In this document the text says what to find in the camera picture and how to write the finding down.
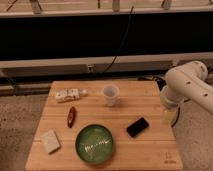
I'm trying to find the black eraser block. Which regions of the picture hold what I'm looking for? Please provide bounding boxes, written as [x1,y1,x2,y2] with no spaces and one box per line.
[126,118,149,138]

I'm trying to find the green glass bowl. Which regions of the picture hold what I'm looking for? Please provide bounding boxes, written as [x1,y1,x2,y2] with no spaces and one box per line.
[75,124,114,165]

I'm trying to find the wooden cutting board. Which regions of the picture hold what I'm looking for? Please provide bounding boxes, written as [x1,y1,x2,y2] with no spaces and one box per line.
[25,81,183,171]

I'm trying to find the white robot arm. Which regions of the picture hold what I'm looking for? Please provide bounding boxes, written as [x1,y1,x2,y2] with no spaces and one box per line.
[160,61,213,124]

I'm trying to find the black hanging cable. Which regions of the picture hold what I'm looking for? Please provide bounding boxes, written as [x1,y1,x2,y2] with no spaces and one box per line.
[101,5,135,74]

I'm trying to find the red brown toy boat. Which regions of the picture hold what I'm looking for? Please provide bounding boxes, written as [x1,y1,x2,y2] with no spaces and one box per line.
[67,107,76,128]

